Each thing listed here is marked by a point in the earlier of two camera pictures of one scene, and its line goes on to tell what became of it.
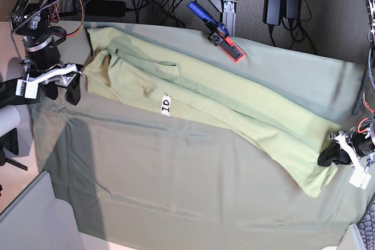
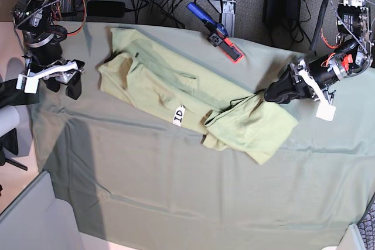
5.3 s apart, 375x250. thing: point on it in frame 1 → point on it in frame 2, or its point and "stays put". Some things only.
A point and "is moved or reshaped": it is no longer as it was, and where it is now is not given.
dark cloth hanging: (8, 97) stays put
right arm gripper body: (361, 146) → (317, 76)
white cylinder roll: (9, 119) stays put
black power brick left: (105, 8) stays put
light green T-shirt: (275, 129) is moved or reshaped
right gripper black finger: (333, 153) → (287, 88)
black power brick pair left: (272, 3) stays put
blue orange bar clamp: (218, 35) stays put
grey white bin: (37, 220) stays put
